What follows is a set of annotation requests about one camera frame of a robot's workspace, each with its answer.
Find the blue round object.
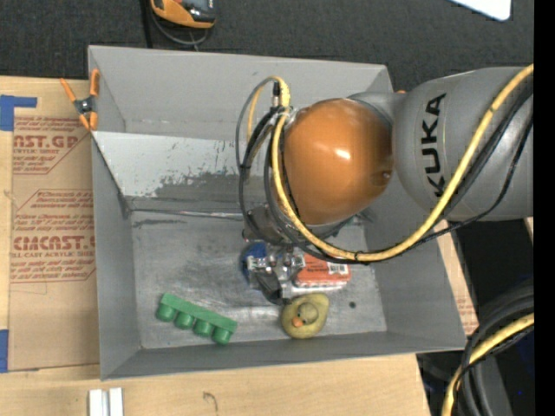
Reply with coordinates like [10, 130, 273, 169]
[239, 241, 266, 282]

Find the orange-red box with barcode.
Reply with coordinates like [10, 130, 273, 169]
[293, 252, 353, 290]

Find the grey metal bin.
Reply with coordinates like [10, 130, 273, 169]
[86, 44, 470, 381]

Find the yellow rubber duck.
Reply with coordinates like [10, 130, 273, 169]
[280, 292, 331, 340]

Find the green block with four pegs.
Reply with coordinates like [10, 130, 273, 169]
[155, 292, 239, 347]

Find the brown cardboard board red print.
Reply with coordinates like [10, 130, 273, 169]
[0, 75, 101, 373]

